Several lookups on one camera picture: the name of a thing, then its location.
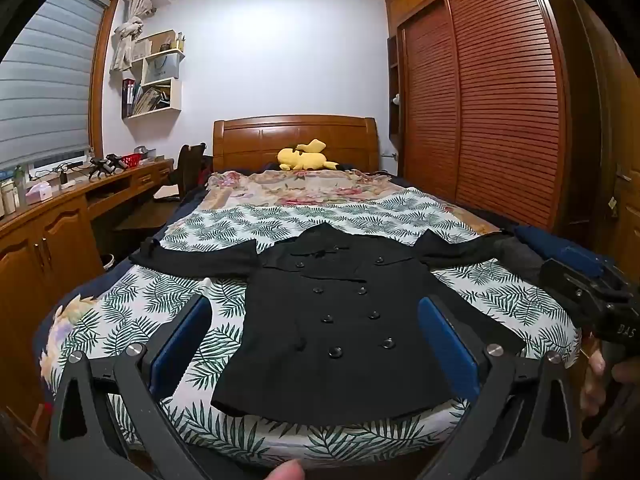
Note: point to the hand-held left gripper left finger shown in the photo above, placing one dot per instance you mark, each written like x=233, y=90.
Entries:
x=180, y=347

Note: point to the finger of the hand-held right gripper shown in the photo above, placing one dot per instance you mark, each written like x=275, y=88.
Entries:
x=565, y=275
x=590, y=262

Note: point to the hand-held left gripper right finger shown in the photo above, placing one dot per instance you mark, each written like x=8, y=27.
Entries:
x=450, y=350

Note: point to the black double-breasted coat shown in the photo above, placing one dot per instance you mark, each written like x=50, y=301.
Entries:
x=340, y=340

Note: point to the person's right hand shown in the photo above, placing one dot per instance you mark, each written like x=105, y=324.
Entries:
x=595, y=385

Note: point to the person's left hand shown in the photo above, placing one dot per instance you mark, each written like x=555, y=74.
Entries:
x=286, y=471

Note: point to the folded grey cloth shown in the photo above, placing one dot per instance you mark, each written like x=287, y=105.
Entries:
x=517, y=257

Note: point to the wooden door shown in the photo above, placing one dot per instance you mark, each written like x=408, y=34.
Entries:
x=610, y=135

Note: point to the wooden desk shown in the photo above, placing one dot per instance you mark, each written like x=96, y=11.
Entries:
x=50, y=240

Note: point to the dark wooden chair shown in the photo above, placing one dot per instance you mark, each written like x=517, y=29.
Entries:
x=189, y=170

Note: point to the wooden louvred wardrobe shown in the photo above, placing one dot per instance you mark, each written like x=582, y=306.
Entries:
x=490, y=110

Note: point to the red basket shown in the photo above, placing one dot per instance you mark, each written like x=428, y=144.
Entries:
x=131, y=160

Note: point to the black tripod device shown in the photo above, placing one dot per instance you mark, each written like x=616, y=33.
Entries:
x=102, y=166

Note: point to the floral blanket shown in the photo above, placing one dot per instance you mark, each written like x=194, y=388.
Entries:
x=300, y=185

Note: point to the pink tissue box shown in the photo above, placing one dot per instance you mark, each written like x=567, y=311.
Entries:
x=38, y=193

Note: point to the wooden bed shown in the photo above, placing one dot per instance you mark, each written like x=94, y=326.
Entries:
x=250, y=142

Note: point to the yellow plush toy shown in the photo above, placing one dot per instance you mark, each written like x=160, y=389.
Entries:
x=305, y=159

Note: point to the green bottle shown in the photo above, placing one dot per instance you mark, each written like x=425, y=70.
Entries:
x=19, y=187

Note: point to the row of books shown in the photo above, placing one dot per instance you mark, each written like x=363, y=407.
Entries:
x=147, y=99

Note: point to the grey paper bag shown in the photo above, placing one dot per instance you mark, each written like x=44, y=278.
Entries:
x=162, y=69

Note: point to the grey window blind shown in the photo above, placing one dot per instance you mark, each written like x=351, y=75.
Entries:
x=45, y=85

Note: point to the tied beige curtain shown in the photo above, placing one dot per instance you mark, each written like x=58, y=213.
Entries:
x=127, y=35

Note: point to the white wall shelf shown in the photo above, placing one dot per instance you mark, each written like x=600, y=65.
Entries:
x=175, y=95

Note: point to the wooden window frame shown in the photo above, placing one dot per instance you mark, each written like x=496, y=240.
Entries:
x=100, y=85

